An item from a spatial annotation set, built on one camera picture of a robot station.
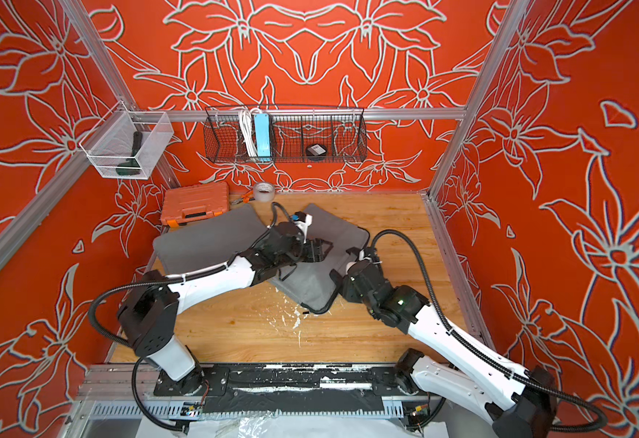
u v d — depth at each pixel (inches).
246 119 34.5
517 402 15.1
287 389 28.6
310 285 33.8
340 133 39.5
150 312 18.2
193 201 43.5
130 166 31.3
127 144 36.2
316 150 37.6
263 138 35.4
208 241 36.2
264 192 46.1
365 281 21.7
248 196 46.4
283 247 25.5
